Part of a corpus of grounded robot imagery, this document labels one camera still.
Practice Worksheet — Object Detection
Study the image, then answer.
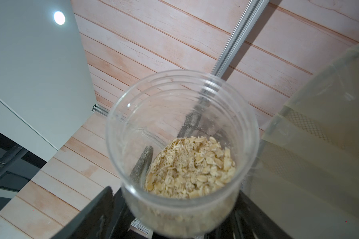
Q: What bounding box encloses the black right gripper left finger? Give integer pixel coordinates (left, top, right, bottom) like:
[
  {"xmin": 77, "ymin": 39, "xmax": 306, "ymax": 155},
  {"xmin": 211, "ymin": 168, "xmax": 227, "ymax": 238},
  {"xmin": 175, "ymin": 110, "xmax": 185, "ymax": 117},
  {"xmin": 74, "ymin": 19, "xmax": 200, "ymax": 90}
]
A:
[{"xmin": 53, "ymin": 186, "xmax": 114, "ymax": 239}]

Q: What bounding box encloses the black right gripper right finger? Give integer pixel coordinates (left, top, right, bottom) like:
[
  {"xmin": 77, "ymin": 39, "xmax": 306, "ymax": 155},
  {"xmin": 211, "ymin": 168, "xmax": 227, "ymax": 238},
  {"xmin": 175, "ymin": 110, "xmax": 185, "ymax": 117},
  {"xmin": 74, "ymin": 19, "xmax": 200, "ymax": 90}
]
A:
[{"xmin": 236, "ymin": 191, "xmax": 291, "ymax": 239}]

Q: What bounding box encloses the red lidded oatmeal jar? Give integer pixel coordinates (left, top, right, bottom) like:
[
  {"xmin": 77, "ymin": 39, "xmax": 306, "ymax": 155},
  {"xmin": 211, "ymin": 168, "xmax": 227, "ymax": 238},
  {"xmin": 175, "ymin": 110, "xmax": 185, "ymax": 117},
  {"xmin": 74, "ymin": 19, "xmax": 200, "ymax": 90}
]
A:
[{"xmin": 105, "ymin": 70, "xmax": 259, "ymax": 238}]

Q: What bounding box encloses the cream trash bag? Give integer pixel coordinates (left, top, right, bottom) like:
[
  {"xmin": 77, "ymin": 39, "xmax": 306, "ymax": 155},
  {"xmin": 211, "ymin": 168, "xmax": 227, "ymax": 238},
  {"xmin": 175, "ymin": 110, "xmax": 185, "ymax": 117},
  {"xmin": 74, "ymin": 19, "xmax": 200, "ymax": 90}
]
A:
[{"xmin": 244, "ymin": 44, "xmax": 359, "ymax": 239}]

